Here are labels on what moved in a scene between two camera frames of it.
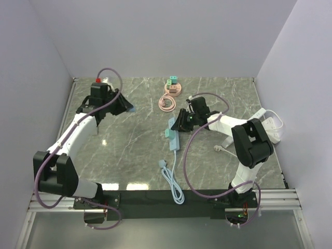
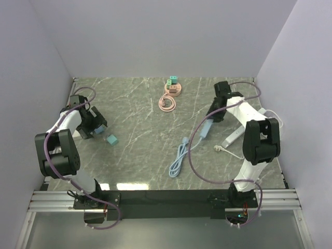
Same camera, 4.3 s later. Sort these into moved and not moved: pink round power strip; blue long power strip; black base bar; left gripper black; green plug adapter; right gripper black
Moved: blue long power strip; left gripper black; right gripper black
Not moved: pink round power strip; green plug adapter; black base bar
